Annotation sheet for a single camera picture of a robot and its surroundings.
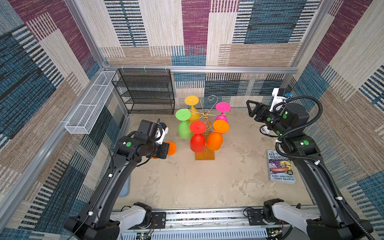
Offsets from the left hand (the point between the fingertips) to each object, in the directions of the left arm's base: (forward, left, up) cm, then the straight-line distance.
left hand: (167, 147), depth 70 cm
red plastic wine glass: (+4, -14, -2) cm, 15 cm away
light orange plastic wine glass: (+5, -23, -2) cm, 24 cm away
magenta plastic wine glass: (+18, -27, +8) cm, 33 cm away
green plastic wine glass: (+11, -8, 0) cm, 14 cm away
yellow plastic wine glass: (+24, -12, +8) cm, 28 cm away
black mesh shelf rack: (+53, +22, -9) cm, 58 cm away
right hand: (+11, -38, +16) cm, 42 cm away
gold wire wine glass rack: (+9, -21, -23) cm, 33 cm away
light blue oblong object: (-10, +24, -24) cm, 36 cm away
